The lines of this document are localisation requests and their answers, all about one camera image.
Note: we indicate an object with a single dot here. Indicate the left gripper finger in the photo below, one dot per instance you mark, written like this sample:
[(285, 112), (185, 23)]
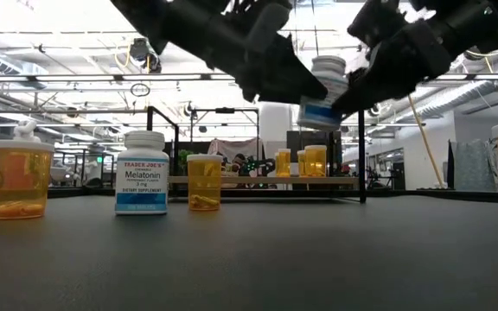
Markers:
[(279, 78)]

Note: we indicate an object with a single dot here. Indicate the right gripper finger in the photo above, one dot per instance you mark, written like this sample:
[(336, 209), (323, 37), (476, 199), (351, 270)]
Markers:
[(374, 21), (387, 73)]

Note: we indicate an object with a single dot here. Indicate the white melatonin supplement bottle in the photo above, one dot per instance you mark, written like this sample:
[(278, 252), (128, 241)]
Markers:
[(329, 67), (142, 177)]

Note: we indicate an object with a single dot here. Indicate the large orange pill bottle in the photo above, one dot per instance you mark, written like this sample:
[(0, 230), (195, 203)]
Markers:
[(204, 181), (316, 164), (22, 181), (301, 166)]

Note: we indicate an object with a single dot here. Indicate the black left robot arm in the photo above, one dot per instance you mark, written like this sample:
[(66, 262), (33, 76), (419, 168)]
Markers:
[(136, 17)]

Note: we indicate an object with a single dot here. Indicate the amber bottles on shelf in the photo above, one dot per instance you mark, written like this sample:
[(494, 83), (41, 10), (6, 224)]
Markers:
[(318, 138)]

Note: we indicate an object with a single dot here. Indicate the wooden shelf black metal legs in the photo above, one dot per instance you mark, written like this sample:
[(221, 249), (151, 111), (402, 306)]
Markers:
[(253, 179)]

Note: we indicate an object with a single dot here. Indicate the pale pink hanging cloth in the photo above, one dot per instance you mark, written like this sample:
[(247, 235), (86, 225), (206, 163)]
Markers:
[(231, 146)]

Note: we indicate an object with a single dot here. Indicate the person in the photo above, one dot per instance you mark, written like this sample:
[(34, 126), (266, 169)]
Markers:
[(239, 160)]

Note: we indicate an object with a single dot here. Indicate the grey patterned curtain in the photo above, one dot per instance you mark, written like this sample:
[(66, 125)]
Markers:
[(474, 166)]

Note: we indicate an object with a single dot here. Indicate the small green background plant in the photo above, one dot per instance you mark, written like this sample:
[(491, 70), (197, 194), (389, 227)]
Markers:
[(183, 162)]

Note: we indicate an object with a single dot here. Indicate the long LED light bar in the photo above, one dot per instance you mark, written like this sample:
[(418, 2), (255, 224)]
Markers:
[(80, 78)]

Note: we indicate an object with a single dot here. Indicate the black table mat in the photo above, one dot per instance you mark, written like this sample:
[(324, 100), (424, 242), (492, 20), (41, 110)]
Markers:
[(249, 259)]

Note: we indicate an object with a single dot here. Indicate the silver flexible air duct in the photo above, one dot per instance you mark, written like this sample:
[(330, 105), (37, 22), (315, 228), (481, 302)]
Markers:
[(448, 101)]

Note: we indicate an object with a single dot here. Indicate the black metal rig frame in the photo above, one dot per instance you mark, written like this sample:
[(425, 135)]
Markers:
[(448, 195)]

